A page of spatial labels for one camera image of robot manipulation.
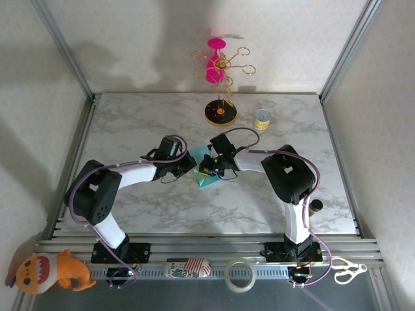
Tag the aluminium frame rail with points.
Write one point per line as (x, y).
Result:
(210, 247)

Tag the aluminium frame post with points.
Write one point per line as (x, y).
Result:
(349, 48)
(65, 48)

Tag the yellow tin can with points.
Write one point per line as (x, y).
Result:
(261, 123)

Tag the orange plush shark toy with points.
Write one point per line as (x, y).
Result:
(68, 269)

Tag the white scissors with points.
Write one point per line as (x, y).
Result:
(343, 263)

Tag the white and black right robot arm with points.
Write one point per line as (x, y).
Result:
(293, 223)

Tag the light blue paper sheet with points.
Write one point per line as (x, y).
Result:
(205, 183)

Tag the black controller box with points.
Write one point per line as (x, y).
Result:
(303, 275)
(116, 273)

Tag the pink plastic wine glass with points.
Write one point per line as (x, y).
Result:
(216, 43)

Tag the clear tape roll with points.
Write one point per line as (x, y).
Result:
(227, 275)

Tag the aluminium side rail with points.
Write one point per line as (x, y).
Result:
(341, 155)
(77, 155)

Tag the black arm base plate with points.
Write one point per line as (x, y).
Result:
(274, 252)
(142, 251)

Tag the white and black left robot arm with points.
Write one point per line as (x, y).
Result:
(108, 230)

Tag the striped pouch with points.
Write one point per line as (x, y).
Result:
(175, 271)

